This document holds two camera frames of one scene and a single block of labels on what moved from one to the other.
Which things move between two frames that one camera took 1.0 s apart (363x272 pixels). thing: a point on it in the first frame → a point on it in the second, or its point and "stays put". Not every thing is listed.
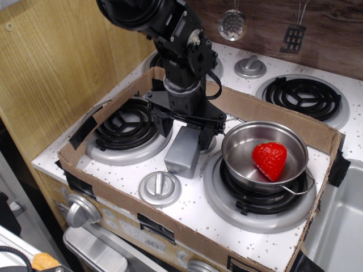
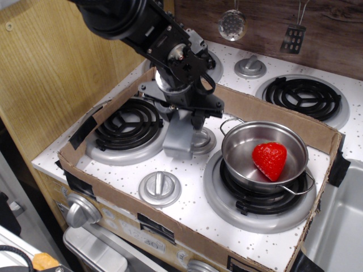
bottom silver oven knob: [198, 266] stays put
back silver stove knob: [250, 68] stays put
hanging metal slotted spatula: [294, 37] stays put
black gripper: [189, 105] → [189, 98]
